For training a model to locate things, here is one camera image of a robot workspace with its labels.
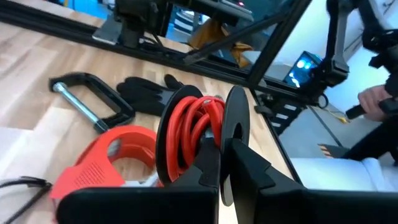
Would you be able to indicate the black computer blue lights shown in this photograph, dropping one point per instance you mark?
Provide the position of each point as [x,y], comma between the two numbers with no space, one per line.
[303,70]

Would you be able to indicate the person's hand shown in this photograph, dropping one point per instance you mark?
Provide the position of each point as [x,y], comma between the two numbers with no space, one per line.
[373,101]

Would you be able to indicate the brown jacket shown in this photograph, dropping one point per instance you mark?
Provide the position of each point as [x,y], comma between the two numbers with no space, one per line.
[214,34]

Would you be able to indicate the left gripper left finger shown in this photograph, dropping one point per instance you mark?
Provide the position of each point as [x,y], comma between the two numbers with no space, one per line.
[186,202]

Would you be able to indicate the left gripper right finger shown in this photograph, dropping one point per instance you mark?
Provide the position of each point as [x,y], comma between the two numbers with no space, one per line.
[280,202]

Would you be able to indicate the black plastic spool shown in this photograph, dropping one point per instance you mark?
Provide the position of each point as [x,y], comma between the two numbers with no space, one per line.
[174,102]

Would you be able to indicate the black aluminium table frame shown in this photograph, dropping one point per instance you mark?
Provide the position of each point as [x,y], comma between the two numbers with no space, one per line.
[62,29]

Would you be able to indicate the white cushion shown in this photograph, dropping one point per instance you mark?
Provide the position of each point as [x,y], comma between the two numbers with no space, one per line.
[335,174]

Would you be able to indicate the red tape dispenser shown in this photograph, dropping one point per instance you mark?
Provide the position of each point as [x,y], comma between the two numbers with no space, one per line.
[93,168]

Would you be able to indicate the person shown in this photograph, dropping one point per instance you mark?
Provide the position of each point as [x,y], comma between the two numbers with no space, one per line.
[373,140]

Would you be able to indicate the black grey work glove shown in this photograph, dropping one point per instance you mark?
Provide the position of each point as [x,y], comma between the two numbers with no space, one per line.
[143,93]

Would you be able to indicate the black C-clamp silver screw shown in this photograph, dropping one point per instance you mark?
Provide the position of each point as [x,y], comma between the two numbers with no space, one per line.
[122,110]

